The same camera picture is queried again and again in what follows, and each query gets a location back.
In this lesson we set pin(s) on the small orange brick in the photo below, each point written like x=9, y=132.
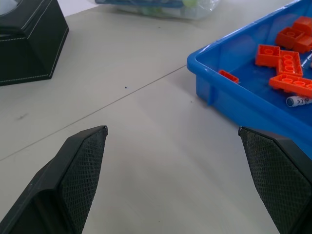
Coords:
x=228, y=76

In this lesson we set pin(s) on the white blue battery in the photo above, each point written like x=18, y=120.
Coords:
x=298, y=100

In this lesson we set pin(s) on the blue plastic tray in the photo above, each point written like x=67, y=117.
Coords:
x=246, y=102

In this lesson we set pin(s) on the black leather tissue box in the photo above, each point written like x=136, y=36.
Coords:
x=29, y=41

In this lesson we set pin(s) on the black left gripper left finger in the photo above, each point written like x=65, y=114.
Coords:
x=73, y=180

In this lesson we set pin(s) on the clear plastic bag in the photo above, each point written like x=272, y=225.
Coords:
x=156, y=8

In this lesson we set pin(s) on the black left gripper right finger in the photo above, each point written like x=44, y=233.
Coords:
x=275, y=170

